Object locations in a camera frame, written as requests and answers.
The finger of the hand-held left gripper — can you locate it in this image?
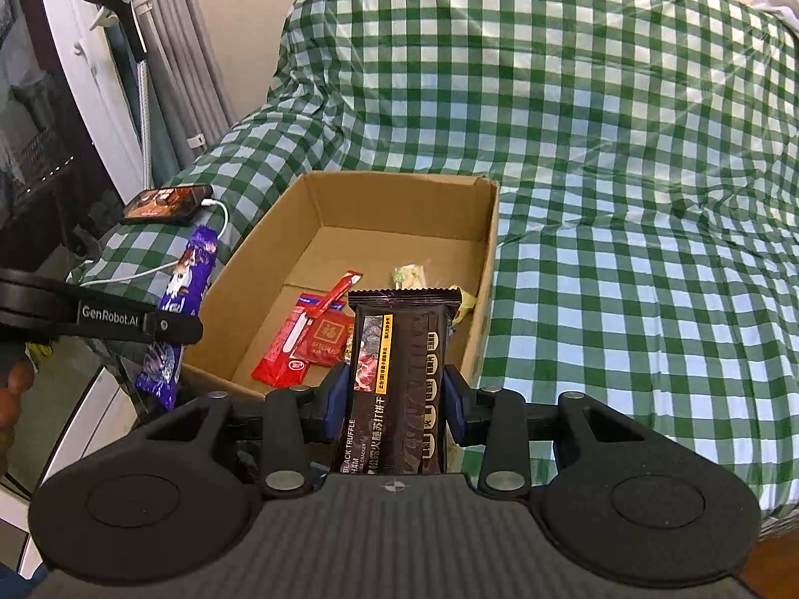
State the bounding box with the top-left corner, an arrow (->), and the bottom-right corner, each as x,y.
146,312 -> 205,346

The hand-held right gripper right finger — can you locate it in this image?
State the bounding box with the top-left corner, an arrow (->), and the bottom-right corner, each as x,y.
442,367 -> 675,499

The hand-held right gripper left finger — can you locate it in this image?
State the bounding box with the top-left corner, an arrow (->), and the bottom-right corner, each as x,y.
134,362 -> 351,499

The purple snack packet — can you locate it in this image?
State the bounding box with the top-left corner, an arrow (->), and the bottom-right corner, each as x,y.
134,225 -> 219,413

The black snack packet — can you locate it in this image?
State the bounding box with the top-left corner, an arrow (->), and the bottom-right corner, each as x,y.
330,286 -> 463,476

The red square packet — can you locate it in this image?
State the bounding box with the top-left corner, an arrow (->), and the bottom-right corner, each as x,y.
293,315 -> 354,368

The red packet with white label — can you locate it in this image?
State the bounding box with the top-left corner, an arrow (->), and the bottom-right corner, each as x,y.
251,293 -> 326,388

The red thin stick packet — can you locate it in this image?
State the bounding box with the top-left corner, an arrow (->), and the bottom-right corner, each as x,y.
314,270 -> 365,319

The gold white candy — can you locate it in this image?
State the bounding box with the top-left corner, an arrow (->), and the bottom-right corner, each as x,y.
388,264 -> 431,291

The cardboard box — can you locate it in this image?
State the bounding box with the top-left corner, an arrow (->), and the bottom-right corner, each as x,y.
178,171 -> 500,469

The person's left hand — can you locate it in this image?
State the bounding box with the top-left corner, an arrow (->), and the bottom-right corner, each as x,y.
0,343 -> 35,488

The black smartphone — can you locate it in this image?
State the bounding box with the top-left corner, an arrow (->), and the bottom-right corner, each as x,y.
118,184 -> 215,227

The dark glass door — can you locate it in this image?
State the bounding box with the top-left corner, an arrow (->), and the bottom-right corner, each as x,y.
0,0 -> 126,288

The teal curtain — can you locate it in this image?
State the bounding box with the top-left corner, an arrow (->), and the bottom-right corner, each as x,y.
103,12 -> 188,182

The green checkered cloth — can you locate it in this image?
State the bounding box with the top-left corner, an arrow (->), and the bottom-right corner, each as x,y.
65,0 -> 799,538

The black garment steamer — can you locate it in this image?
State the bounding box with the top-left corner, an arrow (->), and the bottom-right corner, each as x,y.
83,0 -> 155,191

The white cloth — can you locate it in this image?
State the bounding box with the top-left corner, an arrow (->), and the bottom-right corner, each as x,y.
749,0 -> 799,22

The white charging cable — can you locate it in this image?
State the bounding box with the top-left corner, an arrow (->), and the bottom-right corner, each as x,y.
78,198 -> 229,288

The white door frame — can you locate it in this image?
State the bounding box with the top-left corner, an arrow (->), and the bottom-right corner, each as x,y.
34,0 -> 147,201

